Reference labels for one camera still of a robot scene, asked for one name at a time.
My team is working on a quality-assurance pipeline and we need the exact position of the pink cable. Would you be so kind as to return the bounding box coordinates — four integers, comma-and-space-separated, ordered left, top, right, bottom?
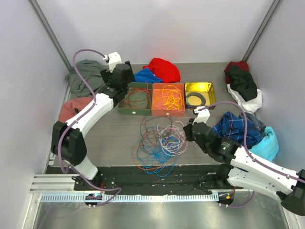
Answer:
158, 112, 191, 156

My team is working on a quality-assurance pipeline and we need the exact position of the yellow cable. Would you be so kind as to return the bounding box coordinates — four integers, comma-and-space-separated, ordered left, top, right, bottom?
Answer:
162, 89, 183, 110

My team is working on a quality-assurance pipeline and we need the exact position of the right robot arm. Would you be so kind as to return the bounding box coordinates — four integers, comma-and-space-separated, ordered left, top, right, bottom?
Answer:
183, 118, 305, 216

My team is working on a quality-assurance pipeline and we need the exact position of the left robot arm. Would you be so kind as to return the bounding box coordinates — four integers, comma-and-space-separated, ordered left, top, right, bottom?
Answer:
51, 61, 135, 190

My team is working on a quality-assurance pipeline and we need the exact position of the blue plaid cloth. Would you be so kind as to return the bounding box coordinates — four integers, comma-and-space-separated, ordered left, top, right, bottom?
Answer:
213, 111, 265, 149

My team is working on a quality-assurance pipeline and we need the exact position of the green drawer box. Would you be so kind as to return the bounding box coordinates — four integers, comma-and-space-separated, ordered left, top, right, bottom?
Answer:
117, 82, 153, 116

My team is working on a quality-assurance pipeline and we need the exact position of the salmon drawer box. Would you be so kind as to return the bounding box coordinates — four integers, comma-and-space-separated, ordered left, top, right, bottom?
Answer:
151, 83, 185, 116

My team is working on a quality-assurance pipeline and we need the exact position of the grey denim cloth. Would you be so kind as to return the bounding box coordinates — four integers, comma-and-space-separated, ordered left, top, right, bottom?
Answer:
239, 112, 266, 131

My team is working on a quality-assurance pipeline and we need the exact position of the white cloth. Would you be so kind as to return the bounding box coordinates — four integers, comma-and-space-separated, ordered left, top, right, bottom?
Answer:
227, 84, 263, 114

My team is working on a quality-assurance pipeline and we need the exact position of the dusty pink cloth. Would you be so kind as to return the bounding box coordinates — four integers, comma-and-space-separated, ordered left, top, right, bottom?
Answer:
58, 97, 92, 123

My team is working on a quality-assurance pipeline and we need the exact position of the cyan cloth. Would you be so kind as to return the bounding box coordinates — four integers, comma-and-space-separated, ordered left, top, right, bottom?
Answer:
249, 126, 279, 162

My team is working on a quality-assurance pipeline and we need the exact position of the black cloth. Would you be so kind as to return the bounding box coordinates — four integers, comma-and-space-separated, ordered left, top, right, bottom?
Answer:
225, 65, 258, 102

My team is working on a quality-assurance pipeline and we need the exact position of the dark red cloth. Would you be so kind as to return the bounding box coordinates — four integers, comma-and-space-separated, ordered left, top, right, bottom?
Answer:
224, 61, 249, 72

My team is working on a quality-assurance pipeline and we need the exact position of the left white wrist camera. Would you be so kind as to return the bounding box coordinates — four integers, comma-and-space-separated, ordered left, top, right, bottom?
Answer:
103, 52, 122, 73

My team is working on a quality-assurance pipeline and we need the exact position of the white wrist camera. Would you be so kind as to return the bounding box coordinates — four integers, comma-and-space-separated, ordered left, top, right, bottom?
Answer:
193, 106, 210, 125
103, 52, 122, 73

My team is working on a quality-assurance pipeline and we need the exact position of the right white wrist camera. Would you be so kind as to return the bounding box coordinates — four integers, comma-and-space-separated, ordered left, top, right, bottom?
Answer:
193, 106, 210, 125

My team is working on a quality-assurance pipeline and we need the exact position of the white cable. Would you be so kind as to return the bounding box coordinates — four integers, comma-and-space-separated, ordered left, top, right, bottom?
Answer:
158, 120, 189, 157

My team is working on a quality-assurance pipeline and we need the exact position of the grey coiled cable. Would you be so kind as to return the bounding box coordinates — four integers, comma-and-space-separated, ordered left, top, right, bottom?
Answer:
185, 92, 207, 106

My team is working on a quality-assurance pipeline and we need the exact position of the blue cable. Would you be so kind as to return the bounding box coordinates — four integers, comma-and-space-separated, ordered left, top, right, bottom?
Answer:
131, 124, 189, 177

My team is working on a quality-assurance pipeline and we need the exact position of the black cable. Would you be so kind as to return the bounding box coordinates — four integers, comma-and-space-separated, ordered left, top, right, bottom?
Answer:
139, 114, 173, 151

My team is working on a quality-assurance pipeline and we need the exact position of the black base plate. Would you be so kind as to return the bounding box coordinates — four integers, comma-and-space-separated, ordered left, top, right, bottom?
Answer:
45, 164, 244, 195

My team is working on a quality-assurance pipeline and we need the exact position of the slotted cable duct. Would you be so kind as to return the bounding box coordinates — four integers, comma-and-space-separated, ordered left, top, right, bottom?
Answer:
40, 193, 219, 203

